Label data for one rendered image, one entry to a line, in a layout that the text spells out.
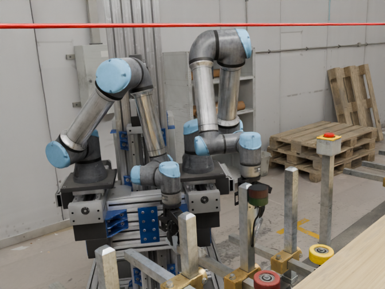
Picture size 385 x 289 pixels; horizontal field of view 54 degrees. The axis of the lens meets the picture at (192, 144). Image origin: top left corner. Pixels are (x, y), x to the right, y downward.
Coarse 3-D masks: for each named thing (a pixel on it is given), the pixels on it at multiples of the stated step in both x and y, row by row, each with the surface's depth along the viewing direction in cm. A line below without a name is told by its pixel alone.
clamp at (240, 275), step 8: (256, 264) 127; (232, 272) 123; (240, 272) 123; (248, 272) 123; (256, 272) 125; (224, 280) 121; (232, 280) 119; (240, 280) 119; (224, 288) 122; (232, 288) 119; (240, 288) 120
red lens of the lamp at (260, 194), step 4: (248, 188) 114; (248, 192) 115; (252, 192) 112; (256, 192) 112; (260, 192) 112; (264, 192) 112; (252, 196) 113; (256, 196) 112; (260, 196) 112; (264, 196) 112
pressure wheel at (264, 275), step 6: (264, 270) 117; (258, 276) 114; (264, 276) 114; (270, 276) 115; (276, 276) 114; (258, 282) 112; (264, 282) 112; (270, 282) 111; (276, 282) 111; (258, 288) 112; (264, 288) 111; (270, 288) 110; (276, 288) 111
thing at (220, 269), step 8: (176, 248) 144; (208, 256) 135; (200, 264) 135; (208, 264) 132; (216, 264) 130; (224, 264) 130; (216, 272) 129; (224, 272) 126; (248, 280) 120; (248, 288) 119
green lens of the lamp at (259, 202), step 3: (249, 198) 114; (252, 198) 113; (264, 198) 112; (267, 198) 113; (249, 201) 114; (252, 201) 113; (255, 201) 113; (258, 201) 112; (261, 201) 112; (264, 201) 113; (267, 201) 114; (252, 204) 113; (255, 204) 113; (258, 204) 112; (261, 204) 112; (264, 204) 113
